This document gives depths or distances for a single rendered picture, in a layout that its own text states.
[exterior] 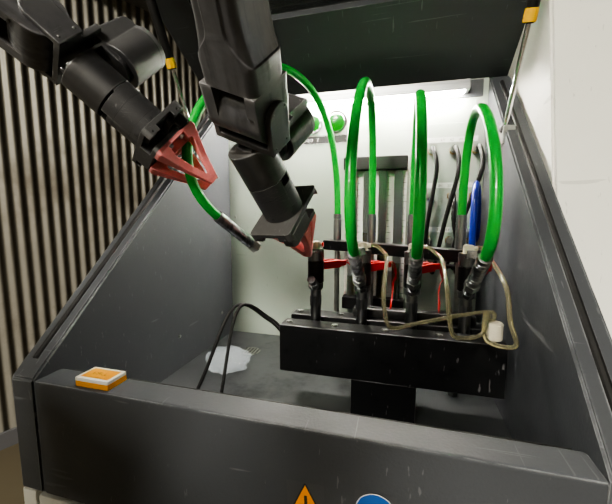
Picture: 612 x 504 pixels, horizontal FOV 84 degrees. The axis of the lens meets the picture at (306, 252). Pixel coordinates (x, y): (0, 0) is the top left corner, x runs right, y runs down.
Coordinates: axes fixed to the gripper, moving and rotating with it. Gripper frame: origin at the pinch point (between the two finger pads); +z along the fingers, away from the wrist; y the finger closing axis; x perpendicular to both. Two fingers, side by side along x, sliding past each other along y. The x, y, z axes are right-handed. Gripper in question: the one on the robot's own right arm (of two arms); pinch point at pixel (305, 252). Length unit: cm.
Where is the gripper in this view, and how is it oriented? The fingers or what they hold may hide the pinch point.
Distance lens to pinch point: 54.3
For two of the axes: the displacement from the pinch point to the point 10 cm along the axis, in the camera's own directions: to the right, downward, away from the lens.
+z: 3.5, 6.6, 6.6
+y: 3.6, -7.5, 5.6
